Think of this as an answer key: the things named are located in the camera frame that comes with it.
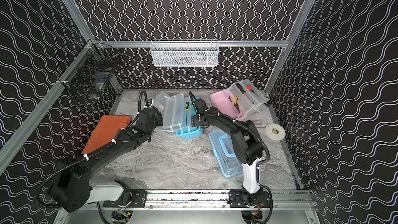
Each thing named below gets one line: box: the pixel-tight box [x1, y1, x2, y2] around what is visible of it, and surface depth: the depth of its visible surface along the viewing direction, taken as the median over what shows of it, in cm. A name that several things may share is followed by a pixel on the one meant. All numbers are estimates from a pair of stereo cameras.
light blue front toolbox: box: [208, 127, 244, 178], surface depth 81 cm
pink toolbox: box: [209, 78, 268, 121], surface depth 105 cm
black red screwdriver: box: [235, 82, 255, 105], surface depth 108 cm
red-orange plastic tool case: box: [82, 115, 132, 154], surface depth 95 cm
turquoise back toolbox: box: [154, 90, 203, 139], surface depth 94 cm
